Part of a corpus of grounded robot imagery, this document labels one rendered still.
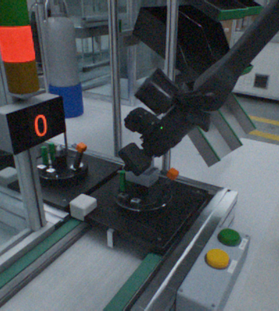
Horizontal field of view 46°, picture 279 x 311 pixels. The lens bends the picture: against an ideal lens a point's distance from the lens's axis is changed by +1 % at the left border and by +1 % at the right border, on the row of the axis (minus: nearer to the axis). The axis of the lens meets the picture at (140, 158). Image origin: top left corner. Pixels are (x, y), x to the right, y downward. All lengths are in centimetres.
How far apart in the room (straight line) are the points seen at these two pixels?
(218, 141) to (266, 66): 398
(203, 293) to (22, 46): 49
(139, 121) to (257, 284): 42
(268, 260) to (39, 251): 50
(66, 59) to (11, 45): 102
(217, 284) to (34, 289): 33
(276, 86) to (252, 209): 400
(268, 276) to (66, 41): 122
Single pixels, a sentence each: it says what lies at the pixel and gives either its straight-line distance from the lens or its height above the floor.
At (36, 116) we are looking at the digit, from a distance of 58.
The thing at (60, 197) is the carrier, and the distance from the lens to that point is 81.
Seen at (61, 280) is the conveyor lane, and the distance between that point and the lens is 68.
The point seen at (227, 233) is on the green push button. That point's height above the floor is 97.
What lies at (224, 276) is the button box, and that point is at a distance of 63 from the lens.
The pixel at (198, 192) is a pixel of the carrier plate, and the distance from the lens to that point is 82.
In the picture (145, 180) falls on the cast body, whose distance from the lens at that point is 71.
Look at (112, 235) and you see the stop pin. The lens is 70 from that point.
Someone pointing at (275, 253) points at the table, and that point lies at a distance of 86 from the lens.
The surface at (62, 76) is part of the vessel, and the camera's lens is 159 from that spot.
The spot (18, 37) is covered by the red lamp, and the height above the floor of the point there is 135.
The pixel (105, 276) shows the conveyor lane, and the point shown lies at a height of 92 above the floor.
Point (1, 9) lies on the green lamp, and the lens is 56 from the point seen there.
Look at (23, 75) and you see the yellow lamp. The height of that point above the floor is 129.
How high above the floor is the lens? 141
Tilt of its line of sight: 27 degrees down
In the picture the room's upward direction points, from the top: straight up
